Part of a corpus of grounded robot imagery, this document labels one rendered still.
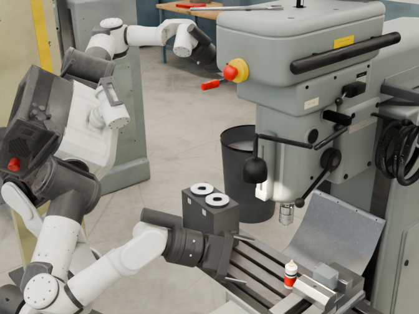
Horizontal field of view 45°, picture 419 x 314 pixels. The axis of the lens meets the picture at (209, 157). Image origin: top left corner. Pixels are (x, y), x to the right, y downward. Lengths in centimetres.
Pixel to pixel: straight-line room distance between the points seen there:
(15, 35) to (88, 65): 128
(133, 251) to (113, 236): 263
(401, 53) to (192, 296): 204
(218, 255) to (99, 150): 44
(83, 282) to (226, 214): 80
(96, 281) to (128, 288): 211
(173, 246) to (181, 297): 203
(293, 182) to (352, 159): 24
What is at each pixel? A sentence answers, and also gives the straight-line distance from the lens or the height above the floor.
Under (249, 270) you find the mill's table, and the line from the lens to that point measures 187.
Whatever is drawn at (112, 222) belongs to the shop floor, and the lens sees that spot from 394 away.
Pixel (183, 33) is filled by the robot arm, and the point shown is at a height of 175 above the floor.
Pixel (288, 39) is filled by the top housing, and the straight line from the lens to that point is 123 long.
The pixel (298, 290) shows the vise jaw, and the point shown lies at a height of 105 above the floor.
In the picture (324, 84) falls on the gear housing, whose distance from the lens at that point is 139.
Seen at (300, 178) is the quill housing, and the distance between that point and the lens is 149.
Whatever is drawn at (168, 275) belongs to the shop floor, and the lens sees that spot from 338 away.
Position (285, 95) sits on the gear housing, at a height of 169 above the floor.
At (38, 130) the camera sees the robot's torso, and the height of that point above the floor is 162.
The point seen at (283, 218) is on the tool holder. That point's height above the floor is 122.
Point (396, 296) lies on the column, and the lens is 219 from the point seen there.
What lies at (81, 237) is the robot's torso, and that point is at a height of 113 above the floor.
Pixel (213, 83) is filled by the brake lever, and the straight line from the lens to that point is 138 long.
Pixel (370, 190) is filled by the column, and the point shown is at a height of 121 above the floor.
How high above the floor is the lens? 213
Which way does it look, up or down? 26 degrees down
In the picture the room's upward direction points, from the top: 1 degrees counter-clockwise
